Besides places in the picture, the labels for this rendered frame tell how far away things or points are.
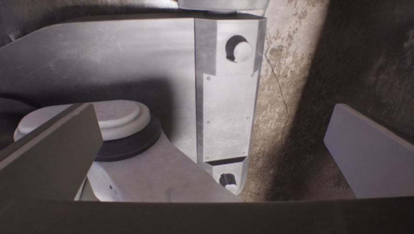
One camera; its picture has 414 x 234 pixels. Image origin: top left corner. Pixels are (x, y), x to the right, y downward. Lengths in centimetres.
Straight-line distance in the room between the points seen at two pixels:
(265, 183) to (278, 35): 64
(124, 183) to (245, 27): 33
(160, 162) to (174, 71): 21
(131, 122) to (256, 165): 68
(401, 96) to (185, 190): 108
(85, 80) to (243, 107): 35
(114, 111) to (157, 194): 16
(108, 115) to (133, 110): 4
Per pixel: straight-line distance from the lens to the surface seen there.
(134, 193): 30
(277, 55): 73
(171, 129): 53
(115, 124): 35
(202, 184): 29
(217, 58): 43
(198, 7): 45
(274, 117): 83
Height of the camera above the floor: 62
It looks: 58 degrees down
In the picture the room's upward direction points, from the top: 157 degrees clockwise
